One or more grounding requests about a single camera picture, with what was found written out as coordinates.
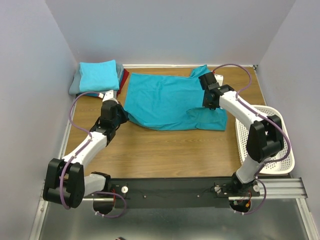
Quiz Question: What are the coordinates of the folded grey t-shirt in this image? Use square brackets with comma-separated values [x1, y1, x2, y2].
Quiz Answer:
[69, 63, 125, 95]

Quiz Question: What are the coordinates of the folded red t-shirt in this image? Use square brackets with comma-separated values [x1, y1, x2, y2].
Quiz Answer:
[116, 69, 130, 96]

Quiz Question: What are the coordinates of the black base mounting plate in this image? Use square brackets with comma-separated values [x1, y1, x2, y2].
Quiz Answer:
[82, 176, 261, 215]

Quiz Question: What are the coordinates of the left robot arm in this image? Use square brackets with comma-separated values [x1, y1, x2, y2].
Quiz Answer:
[42, 100, 129, 209]

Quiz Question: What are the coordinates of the teal t-shirt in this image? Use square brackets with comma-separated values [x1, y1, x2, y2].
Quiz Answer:
[124, 65, 228, 131]

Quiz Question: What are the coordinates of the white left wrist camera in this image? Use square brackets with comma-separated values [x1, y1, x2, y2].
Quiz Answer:
[98, 90, 118, 103]

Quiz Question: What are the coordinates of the folded light blue t-shirt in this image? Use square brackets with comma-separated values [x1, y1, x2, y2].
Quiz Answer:
[79, 60, 120, 93]

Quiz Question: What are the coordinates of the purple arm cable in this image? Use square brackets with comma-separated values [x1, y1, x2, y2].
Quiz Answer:
[58, 91, 128, 219]
[212, 63, 292, 216]

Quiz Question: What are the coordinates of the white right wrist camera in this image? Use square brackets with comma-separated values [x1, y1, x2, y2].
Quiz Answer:
[214, 73, 224, 86]

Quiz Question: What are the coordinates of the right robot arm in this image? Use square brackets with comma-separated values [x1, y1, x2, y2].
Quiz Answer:
[198, 72, 285, 196]

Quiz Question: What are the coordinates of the white perforated laundry basket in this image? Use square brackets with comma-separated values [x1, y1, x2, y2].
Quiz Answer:
[234, 104, 296, 175]

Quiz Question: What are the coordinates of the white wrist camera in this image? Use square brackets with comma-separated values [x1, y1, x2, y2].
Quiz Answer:
[98, 90, 118, 103]
[214, 73, 224, 86]

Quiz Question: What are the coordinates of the aluminium rail frame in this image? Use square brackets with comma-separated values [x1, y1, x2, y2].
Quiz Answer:
[29, 64, 313, 240]

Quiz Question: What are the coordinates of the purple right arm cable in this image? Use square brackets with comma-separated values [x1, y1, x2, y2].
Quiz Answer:
[212, 63, 292, 216]

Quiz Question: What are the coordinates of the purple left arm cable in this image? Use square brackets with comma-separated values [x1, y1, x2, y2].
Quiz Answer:
[58, 91, 128, 219]

